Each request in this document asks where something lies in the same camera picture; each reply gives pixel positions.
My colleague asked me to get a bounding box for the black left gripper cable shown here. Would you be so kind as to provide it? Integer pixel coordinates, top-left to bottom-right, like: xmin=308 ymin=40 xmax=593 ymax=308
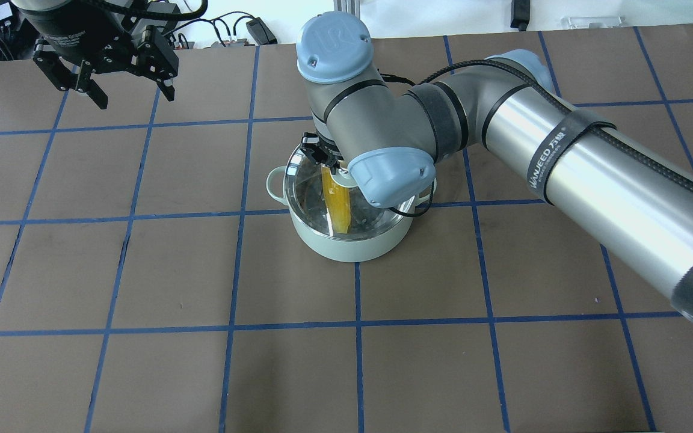
xmin=82 ymin=0 xmax=209 ymax=20

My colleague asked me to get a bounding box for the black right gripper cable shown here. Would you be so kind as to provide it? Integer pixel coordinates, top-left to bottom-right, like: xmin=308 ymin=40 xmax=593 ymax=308
xmin=380 ymin=59 xmax=693 ymax=218

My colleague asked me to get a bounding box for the glass pot lid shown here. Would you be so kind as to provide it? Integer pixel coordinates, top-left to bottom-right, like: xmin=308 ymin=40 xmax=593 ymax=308
xmin=283 ymin=145 xmax=402 ymax=241

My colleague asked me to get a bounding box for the clear plastic bracket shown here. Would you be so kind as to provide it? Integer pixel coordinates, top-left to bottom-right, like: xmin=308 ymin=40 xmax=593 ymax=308
xmin=561 ymin=16 xmax=626 ymax=30

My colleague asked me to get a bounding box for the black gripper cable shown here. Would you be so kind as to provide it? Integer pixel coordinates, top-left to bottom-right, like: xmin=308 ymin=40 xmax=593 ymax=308
xmin=82 ymin=0 xmax=209 ymax=20
xmin=380 ymin=59 xmax=693 ymax=218

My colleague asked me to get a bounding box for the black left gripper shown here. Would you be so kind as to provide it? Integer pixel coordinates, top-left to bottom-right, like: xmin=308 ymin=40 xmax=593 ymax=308
xmin=32 ymin=12 xmax=179 ymax=110

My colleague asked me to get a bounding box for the yellow corn cob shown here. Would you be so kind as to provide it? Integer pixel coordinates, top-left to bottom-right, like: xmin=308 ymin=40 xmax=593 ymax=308
xmin=320 ymin=166 xmax=351 ymax=234

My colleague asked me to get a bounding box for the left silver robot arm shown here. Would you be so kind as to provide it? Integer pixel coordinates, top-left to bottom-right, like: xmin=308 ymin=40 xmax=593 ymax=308
xmin=14 ymin=1 xmax=179 ymax=109

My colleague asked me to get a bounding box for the black power adapter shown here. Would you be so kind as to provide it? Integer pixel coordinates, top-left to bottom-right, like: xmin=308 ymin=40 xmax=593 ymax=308
xmin=510 ymin=0 xmax=531 ymax=32

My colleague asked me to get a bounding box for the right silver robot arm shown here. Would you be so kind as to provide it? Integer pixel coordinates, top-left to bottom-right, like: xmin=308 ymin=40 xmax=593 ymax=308
xmin=296 ymin=11 xmax=693 ymax=323

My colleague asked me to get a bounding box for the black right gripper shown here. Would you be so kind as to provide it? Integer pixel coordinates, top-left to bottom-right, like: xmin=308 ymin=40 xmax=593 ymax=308
xmin=300 ymin=132 xmax=347 ymax=170

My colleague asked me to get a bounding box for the aluminium profile post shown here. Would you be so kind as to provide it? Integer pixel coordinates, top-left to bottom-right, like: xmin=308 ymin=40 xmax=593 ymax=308
xmin=333 ymin=0 xmax=360 ymax=17

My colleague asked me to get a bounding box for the black power brick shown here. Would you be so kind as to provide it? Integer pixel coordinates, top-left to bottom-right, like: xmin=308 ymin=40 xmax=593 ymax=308
xmin=138 ymin=1 xmax=181 ymax=48

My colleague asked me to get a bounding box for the pale green electric pot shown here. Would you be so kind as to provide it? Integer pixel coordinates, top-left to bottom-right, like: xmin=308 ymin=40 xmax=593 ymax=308
xmin=266 ymin=162 xmax=437 ymax=262

